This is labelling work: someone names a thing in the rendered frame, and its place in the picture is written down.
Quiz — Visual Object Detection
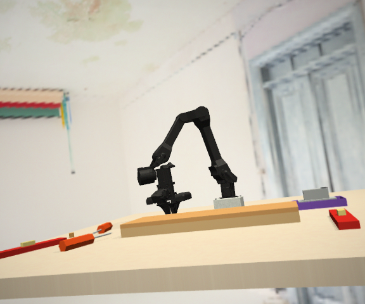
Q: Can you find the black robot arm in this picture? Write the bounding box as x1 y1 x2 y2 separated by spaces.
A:
138 106 237 204

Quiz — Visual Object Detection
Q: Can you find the orange flat panel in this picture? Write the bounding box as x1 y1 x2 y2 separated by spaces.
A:
120 201 300 238

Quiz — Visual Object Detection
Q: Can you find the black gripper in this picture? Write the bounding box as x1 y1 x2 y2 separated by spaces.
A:
146 180 192 214

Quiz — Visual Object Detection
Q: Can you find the red flat block with small yellow cube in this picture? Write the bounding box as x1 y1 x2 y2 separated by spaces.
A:
0 237 67 259
329 208 361 230

